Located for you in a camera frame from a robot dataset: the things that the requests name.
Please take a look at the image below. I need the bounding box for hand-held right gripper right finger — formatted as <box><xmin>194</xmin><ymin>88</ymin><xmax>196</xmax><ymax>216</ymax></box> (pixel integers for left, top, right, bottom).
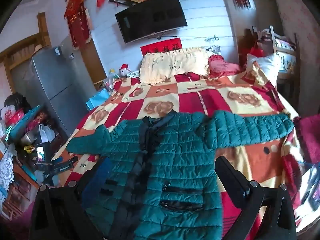
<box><xmin>215</xmin><ymin>156</ymin><xmax>297</xmax><ymax>240</ymax></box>

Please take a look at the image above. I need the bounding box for wall poster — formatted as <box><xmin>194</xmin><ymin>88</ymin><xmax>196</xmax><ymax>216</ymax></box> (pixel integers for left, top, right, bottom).
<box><xmin>205</xmin><ymin>45</ymin><xmax>222</xmax><ymax>55</ymax></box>

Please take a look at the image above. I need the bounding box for cream ruffled pillow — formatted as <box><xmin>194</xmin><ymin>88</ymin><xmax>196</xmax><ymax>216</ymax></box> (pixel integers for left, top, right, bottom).
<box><xmin>139</xmin><ymin>47</ymin><xmax>212</xmax><ymax>85</ymax></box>

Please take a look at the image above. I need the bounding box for white plastic bag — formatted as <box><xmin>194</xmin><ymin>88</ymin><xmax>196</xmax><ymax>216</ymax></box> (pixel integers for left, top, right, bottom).
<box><xmin>39</xmin><ymin>124</ymin><xmax>56</xmax><ymax>143</ymax></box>

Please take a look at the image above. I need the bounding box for white pillow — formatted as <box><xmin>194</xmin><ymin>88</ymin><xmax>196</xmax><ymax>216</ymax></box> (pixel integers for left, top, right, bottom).
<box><xmin>245</xmin><ymin>52</ymin><xmax>282</xmax><ymax>88</ymax></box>

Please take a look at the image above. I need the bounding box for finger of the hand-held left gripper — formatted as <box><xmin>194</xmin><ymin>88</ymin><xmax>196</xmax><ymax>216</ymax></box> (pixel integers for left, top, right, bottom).
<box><xmin>51</xmin><ymin>156</ymin><xmax>79</xmax><ymax>166</ymax></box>

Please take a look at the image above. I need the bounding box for wooden chair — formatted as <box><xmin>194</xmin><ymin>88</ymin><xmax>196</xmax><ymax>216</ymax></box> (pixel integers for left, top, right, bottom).
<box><xmin>251</xmin><ymin>25</ymin><xmax>300</xmax><ymax>105</ymax></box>

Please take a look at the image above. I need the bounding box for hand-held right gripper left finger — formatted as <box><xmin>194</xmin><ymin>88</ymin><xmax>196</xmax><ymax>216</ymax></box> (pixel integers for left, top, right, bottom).
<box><xmin>32</xmin><ymin>157</ymin><xmax>113</xmax><ymax>240</ymax></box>

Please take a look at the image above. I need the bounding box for grey refrigerator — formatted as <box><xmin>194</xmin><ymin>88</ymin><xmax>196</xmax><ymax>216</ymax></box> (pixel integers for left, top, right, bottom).
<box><xmin>11</xmin><ymin>34</ymin><xmax>98</xmax><ymax>138</ymax></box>

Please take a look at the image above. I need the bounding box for red checked printed blanket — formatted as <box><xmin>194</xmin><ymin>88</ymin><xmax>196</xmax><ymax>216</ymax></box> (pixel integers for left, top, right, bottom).
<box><xmin>51</xmin><ymin>72</ymin><xmax>308</xmax><ymax>233</ymax></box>

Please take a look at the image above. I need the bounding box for red knot hanging decoration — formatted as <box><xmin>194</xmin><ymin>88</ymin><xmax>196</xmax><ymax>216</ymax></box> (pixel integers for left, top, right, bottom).
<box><xmin>64</xmin><ymin>0</ymin><xmax>92</xmax><ymax>49</ymax></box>

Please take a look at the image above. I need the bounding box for white lace cloth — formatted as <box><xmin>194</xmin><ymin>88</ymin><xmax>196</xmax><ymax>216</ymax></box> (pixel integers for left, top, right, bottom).
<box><xmin>0</xmin><ymin>142</ymin><xmax>17</xmax><ymax>193</ymax></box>

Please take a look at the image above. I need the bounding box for light blue bag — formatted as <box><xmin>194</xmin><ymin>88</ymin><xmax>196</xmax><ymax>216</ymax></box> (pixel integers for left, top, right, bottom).
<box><xmin>85</xmin><ymin>89</ymin><xmax>110</xmax><ymax>111</ymax></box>

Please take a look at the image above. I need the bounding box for metal pot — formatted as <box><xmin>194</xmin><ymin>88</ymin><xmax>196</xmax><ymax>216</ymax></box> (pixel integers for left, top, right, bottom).
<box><xmin>20</xmin><ymin>130</ymin><xmax>40</xmax><ymax>147</ymax></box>

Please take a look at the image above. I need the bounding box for black wall television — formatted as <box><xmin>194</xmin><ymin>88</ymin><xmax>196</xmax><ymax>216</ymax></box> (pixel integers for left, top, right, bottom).
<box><xmin>115</xmin><ymin>0</ymin><xmax>188</xmax><ymax>44</ymax></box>

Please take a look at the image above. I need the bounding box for wooden door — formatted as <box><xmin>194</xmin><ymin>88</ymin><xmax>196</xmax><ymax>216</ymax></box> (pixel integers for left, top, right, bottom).
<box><xmin>80</xmin><ymin>6</ymin><xmax>107</xmax><ymax>85</ymax></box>

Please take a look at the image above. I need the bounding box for green quilted jacket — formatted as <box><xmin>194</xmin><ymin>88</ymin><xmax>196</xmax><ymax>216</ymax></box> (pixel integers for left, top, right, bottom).
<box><xmin>67</xmin><ymin>110</ymin><xmax>295</xmax><ymax>240</ymax></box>

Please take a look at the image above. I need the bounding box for red wall banner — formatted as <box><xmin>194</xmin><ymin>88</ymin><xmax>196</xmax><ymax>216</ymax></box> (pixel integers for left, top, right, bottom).
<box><xmin>140</xmin><ymin>38</ymin><xmax>182</xmax><ymax>57</ymax></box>

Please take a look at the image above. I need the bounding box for black wall cable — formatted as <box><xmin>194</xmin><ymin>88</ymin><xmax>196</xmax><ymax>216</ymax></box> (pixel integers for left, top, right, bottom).
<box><xmin>172</xmin><ymin>34</ymin><xmax>238</xmax><ymax>42</ymax></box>

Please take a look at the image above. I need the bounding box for maroon blanket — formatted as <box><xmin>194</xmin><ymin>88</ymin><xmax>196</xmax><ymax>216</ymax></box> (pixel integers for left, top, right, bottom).
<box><xmin>293</xmin><ymin>115</ymin><xmax>320</xmax><ymax>164</ymax></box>

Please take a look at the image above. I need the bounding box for pink ruffled pillow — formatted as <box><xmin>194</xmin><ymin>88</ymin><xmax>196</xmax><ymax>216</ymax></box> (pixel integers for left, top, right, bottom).
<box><xmin>207</xmin><ymin>54</ymin><xmax>240</xmax><ymax>75</ymax></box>

